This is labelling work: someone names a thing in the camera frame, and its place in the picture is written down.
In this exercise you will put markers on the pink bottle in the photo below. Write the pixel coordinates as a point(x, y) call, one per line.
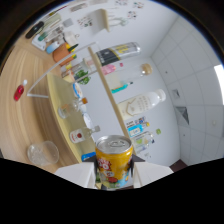
point(110, 69)

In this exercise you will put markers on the small red liquid bottle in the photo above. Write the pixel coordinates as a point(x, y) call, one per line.
point(19, 91)

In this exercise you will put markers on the yellow soda can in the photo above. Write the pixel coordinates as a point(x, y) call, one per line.
point(114, 160)

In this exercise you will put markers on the potted green plant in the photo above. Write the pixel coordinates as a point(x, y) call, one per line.
point(83, 77)

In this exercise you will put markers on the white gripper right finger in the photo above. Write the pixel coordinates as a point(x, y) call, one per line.
point(150, 172)

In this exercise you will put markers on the wooden wall shelf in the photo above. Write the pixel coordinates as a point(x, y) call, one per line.
point(103, 20)

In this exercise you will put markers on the clear bottle orange cap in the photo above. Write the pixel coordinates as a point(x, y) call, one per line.
point(66, 110)

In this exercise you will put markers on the small teal bottle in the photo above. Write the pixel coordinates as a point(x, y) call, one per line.
point(120, 88)

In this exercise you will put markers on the clear drinking glass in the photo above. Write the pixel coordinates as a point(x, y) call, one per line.
point(42, 154)

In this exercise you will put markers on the clear bottle red label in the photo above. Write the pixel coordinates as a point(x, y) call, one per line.
point(80, 136)

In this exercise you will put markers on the clear bottle green cap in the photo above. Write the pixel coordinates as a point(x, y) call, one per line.
point(143, 138)

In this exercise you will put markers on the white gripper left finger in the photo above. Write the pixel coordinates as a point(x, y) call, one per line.
point(78, 173)

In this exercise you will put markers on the wooden two-tier rack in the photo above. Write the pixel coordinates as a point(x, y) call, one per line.
point(53, 86)

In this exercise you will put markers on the large white milk bottle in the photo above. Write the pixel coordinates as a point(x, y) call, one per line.
point(140, 105)

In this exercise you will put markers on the yellow mug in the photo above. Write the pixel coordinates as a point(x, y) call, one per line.
point(68, 78)

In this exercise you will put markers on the ceiling air vent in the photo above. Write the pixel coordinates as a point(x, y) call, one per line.
point(182, 115)

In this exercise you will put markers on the ceiling light panel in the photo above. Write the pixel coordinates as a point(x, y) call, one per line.
point(220, 80)

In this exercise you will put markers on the white figurine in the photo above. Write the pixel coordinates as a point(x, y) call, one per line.
point(118, 22)

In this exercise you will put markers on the small blue bottle yellow cap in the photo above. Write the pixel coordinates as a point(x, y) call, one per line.
point(136, 130)

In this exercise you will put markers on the glass jar cork lid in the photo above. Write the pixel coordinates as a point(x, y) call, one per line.
point(130, 75)

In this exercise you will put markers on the blue rimmed bowl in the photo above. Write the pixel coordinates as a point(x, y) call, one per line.
point(77, 90)

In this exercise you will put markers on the white kitchen scale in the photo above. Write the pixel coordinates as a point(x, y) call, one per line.
point(40, 41)

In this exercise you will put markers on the tall black yellow can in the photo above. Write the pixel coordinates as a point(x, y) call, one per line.
point(116, 54)

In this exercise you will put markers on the brown door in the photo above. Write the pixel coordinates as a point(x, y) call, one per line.
point(178, 165)

